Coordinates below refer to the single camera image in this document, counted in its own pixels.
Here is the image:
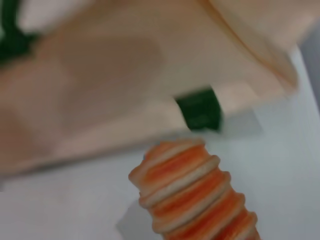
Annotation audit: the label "cream handbag with green handle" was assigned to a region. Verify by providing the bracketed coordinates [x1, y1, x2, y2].
[0, 0, 300, 177]

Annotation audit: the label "orange ridged bread loaf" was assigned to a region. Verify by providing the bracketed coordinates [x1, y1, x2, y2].
[127, 138, 261, 240]

